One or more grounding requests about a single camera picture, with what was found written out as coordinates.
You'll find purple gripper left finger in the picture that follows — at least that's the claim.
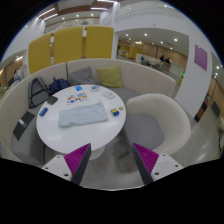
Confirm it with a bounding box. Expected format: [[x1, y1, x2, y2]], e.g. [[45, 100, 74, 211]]
[[64, 143, 91, 185]]

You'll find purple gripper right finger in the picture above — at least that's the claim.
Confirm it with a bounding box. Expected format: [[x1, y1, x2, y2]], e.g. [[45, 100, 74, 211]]
[[132, 143, 159, 185]]

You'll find light blue towel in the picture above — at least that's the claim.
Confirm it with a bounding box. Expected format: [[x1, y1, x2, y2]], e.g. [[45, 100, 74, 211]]
[[58, 102, 108, 128]]

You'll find white round armchair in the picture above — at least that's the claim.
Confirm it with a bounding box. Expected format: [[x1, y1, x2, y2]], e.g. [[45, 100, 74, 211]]
[[124, 94, 191, 155]]

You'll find round white table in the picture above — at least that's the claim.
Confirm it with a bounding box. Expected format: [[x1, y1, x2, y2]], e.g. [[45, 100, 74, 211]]
[[36, 85, 126, 159]]

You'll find blue and yellow toy block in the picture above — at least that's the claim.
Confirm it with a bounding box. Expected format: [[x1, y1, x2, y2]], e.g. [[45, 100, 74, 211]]
[[111, 108, 119, 117]]

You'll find colourful card sheet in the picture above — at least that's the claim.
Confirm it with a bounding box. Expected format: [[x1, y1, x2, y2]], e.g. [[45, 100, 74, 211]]
[[66, 93, 88, 105]]

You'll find dark phone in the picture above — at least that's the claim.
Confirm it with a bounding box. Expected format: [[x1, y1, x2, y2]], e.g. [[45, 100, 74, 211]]
[[47, 96, 58, 105]]

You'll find blue card pack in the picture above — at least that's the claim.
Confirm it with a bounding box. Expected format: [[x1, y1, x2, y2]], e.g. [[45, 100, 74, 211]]
[[75, 85, 83, 91]]

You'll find white booklet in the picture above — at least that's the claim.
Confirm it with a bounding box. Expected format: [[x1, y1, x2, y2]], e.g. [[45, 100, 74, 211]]
[[102, 91, 115, 99]]

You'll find curved white sofa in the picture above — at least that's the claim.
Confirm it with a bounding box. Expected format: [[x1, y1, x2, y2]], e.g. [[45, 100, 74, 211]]
[[0, 58, 177, 166]]

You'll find dark blue bag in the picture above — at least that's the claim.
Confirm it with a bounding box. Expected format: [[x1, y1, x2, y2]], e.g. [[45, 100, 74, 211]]
[[49, 78, 69, 94]]

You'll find grey backpack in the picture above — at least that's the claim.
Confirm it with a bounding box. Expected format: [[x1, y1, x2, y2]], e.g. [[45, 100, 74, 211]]
[[28, 77, 50, 108]]

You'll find grey cushion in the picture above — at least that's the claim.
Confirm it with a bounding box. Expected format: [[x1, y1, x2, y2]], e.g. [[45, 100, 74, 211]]
[[68, 67, 96, 86]]

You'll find yellow-green cushion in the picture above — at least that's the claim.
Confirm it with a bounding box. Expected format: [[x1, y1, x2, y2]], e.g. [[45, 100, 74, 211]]
[[97, 66, 122, 88]]

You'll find left yellow panel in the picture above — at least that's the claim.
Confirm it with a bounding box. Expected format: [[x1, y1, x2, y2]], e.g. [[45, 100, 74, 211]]
[[28, 33, 52, 74]]

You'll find yellow panel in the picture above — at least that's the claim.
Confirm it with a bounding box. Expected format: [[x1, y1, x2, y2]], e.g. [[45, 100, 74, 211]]
[[28, 33, 52, 74], [54, 26, 83, 64], [86, 26, 114, 58]]

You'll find middle yellow panel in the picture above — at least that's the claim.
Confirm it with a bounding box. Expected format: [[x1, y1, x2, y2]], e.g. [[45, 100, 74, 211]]
[[54, 26, 83, 64]]

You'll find right yellow panel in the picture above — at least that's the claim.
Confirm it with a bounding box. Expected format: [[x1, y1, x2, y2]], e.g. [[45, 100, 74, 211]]
[[86, 26, 114, 58]]

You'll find purple wall poster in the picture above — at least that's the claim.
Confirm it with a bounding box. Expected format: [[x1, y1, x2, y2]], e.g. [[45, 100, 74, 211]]
[[194, 45, 207, 70]]

